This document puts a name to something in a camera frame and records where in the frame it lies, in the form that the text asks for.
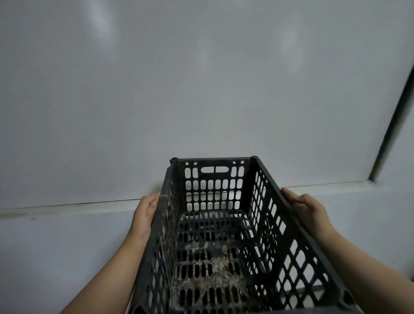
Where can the person's right hand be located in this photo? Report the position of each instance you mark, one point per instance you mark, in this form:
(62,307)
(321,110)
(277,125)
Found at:
(312,215)

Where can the person's left hand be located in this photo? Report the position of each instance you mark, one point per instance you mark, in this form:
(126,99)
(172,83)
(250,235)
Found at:
(144,216)

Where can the black plastic crate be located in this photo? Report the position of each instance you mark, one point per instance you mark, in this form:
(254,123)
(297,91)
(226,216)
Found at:
(210,160)

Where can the person's left forearm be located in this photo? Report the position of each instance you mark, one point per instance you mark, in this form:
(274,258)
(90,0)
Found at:
(106,281)

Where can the person's right forearm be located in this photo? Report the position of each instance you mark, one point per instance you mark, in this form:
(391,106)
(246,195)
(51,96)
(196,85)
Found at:
(372,275)

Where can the black vertical pipe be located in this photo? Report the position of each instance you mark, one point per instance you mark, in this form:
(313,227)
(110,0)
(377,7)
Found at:
(389,129)

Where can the large white wall panel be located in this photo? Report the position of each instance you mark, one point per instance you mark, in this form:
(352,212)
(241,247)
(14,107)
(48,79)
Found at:
(194,97)

